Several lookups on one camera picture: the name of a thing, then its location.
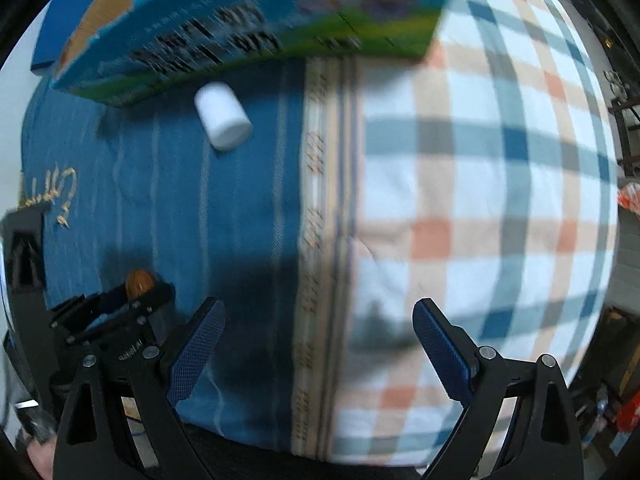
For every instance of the small white plastic bottle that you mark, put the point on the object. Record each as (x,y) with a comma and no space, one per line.
(222,117)

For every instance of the striped and plaid tablecloth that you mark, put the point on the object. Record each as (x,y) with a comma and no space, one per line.
(450,185)

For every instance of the cardboard box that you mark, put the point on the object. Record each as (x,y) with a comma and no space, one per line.
(250,25)

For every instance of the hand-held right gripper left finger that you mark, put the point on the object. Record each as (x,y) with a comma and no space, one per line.
(197,350)

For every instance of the brown wooden chair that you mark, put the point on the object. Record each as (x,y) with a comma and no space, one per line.
(627,130)

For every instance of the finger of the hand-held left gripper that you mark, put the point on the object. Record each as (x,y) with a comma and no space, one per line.
(107,302)
(127,330)

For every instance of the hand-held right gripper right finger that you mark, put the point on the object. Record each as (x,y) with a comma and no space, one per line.
(442,355)

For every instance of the person's left forearm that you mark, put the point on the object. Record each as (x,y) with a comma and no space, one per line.
(41,462)

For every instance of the orange patterned cloth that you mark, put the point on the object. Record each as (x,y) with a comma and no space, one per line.
(631,197)

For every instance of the blue foam mat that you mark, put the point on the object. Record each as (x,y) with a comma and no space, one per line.
(60,25)

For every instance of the white shoes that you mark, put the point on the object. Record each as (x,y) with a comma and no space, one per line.
(616,80)

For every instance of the brown walnut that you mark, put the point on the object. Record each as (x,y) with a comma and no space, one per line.
(139,284)

